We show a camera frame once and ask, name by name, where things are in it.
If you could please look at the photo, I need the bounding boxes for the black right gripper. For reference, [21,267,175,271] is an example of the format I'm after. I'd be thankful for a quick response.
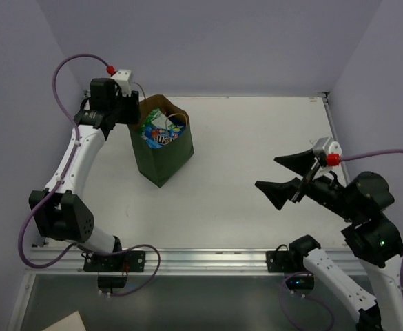
[256,146,361,222]

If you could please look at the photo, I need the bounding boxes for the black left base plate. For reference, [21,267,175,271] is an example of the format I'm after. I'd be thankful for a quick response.
[81,250,146,273]

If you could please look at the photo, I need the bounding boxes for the light wooden board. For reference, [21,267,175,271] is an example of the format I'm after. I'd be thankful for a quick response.
[43,311,87,331]

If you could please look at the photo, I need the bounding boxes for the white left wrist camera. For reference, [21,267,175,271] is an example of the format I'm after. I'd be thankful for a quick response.
[106,66,132,97]

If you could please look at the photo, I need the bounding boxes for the aluminium mounting rail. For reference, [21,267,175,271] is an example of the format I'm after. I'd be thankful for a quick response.
[28,246,367,275]

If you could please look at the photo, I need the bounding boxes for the green paper bag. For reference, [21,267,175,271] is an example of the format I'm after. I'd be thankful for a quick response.
[129,94,194,187]

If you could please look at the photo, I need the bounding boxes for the blue M&M's candy packet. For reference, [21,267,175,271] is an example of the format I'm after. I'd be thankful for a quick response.
[141,126,183,149]

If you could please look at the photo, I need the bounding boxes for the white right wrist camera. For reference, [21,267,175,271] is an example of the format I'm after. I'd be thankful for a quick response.
[312,137,343,174]

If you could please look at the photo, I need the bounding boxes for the green snack packet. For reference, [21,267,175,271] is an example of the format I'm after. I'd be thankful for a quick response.
[138,108,167,134]

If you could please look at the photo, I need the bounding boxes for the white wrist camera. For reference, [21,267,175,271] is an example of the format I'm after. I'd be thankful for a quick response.
[106,66,132,97]
[312,137,343,174]

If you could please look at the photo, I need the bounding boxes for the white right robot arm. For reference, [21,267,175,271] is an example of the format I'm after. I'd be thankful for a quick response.
[256,149,403,330]

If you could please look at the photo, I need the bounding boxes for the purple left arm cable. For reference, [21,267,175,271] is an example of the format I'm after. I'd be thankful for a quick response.
[17,53,161,297]

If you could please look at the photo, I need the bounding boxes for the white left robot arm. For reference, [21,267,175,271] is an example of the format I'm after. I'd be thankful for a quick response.
[29,71,141,271]

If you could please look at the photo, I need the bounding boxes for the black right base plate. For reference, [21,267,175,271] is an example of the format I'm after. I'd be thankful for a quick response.
[265,244,304,273]

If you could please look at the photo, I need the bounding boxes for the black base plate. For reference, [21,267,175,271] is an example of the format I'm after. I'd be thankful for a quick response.
[81,250,146,273]
[265,244,304,273]

